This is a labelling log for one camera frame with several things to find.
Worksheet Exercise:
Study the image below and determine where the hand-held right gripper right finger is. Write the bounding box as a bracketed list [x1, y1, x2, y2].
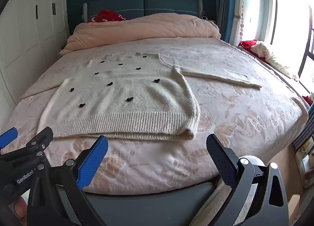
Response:
[206, 133, 290, 226]

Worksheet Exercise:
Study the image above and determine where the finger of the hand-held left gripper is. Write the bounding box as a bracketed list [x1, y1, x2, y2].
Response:
[0, 128, 18, 150]
[0, 126, 54, 162]

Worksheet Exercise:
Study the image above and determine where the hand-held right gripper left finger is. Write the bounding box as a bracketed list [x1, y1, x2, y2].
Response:
[27, 135, 109, 226]

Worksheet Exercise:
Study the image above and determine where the white fluffy towel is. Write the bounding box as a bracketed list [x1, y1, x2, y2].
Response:
[37, 53, 262, 141]

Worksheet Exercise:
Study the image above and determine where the person's left hand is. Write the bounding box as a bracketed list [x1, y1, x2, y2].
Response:
[13, 198, 28, 226]

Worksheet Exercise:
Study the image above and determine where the pink floral blanket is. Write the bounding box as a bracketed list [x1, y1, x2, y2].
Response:
[5, 37, 308, 196]

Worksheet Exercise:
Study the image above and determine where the pale storage box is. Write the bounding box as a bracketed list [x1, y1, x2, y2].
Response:
[295, 142, 314, 187]

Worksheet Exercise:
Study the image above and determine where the striped cloth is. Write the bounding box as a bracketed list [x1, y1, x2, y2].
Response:
[293, 128, 314, 151]

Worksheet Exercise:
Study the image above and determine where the white wardrobe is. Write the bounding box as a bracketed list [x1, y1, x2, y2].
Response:
[0, 0, 71, 106]

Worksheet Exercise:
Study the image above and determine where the white cloth on window seat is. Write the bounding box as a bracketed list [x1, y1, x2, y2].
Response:
[250, 41, 299, 81]

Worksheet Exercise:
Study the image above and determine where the red cloth on window seat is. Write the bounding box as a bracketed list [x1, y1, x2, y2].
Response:
[238, 40, 267, 62]

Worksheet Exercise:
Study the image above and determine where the red cloth by headboard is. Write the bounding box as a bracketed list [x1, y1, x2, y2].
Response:
[89, 9, 130, 23]

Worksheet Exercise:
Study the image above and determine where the pink duvet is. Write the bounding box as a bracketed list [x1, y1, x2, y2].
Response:
[60, 13, 221, 56]

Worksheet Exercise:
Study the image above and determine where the white curtain with red dots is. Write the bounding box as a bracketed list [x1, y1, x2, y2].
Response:
[236, 0, 246, 46]

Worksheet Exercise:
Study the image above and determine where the window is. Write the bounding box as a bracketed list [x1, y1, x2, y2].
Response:
[270, 0, 314, 80]

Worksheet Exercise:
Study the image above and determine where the grey curtain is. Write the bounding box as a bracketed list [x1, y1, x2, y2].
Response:
[215, 0, 237, 38]

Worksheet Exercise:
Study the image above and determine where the blue bed headboard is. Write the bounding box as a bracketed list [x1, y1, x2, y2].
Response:
[83, 0, 204, 24]

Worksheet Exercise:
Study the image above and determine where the grey bed frame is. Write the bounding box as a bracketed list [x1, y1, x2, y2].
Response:
[85, 180, 224, 226]

